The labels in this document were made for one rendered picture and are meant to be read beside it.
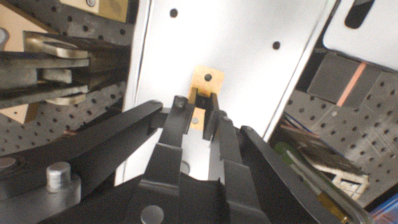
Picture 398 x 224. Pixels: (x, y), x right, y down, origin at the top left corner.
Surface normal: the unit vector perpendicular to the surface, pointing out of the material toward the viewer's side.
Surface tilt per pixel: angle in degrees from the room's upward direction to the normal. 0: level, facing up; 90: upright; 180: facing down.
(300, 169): 78
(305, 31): 0
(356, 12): 90
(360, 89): 0
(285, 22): 0
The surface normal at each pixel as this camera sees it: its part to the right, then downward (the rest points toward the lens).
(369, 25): -0.04, 0.34
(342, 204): -0.95, -0.19
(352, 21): -0.96, -0.27
